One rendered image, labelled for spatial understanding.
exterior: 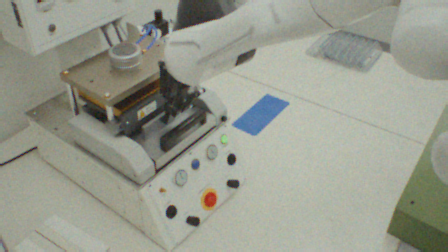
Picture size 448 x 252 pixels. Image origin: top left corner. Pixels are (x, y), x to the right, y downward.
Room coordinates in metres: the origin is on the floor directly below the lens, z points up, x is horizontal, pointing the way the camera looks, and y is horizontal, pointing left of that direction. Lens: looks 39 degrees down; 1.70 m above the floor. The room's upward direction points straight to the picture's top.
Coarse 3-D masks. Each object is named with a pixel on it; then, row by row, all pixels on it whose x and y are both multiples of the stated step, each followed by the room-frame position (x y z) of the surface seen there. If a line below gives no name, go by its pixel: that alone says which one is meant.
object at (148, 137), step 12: (156, 120) 0.87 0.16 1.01; (180, 120) 0.92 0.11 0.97; (144, 132) 0.84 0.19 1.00; (156, 132) 0.87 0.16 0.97; (192, 132) 0.87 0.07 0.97; (204, 132) 0.90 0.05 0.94; (144, 144) 0.83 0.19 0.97; (156, 144) 0.83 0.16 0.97; (180, 144) 0.83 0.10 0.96; (156, 156) 0.79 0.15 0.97; (168, 156) 0.80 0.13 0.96; (156, 168) 0.77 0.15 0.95
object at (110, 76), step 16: (144, 32) 1.12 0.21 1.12; (112, 48) 0.98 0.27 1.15; (128, 48) 0.98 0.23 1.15; (144, 48) 1.05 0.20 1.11; (160, 48) 1.05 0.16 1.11; (80, 64) 0.97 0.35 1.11; (96, 64) 0.97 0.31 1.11; (112, 64) 0.95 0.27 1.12; (128, 64) 0.94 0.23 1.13; (144, 64) 0.97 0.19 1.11; (64, 80) 0.92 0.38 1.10; (80, 80) 0.89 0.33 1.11; (96, 80) 0.89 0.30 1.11; (112, 80) 0.90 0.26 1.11; (128, 80) 0.90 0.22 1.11; (144, 80) 0.90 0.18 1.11; (96, 96) 0.84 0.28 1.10; (112, 96) 0.83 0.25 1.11
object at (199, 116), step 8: (200, 112) 0.90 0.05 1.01; (184, 120) 0.87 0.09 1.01; (192, 120) 0.87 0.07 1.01; (200, 120) 0.89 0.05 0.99; (176, 128) 0.84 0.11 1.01; (184, 128) 0.85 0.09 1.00; (168, 136) 0.81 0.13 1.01; (176, 136) 0.83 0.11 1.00; (160, 144) 0.81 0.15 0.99; (168, 144) 0.80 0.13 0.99
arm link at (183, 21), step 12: (180, 0) 0.81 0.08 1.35; (192, 0) 0.78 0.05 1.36; (204, 0) 0.77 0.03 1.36; (216, 0) 0.77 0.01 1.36; (228, 0) 0.78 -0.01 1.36; (180, 12) 0.80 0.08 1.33; (192, 12) 0.78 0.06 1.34; (204, 12) 0.77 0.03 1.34; (216, 12) 0.76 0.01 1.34; (228, 12) 0.76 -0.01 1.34; (180, 24) 0.79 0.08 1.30; (192, 24) 0.78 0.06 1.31; (240, 60) 0.72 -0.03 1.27
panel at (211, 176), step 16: (224, 128) 0.96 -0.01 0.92; (208, 144) 0.90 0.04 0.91; (224, 144) 0.93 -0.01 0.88; (192, 160) 0.84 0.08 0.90; (208, 160) 0.87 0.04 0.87; (224, 160) 0.90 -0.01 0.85; (160, 176) 0.77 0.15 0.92; (192, 176) 0.82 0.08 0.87; (208, 176) 0.85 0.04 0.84; (224, 176) 0.88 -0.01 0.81; (240, 176) 0.91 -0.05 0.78; (160, 192) 0.75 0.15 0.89; (176, 192) 0.77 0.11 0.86; (192, 192) 0.80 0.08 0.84; (208, 192) 0.82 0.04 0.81; (224, 192) 0.85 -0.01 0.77; (160, 208) 0.72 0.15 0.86; (192, 208) 0.77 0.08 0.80; (208, 208) 0.80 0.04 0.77; (176, 224) 0.72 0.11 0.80; (176, 240) 0.70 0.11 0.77
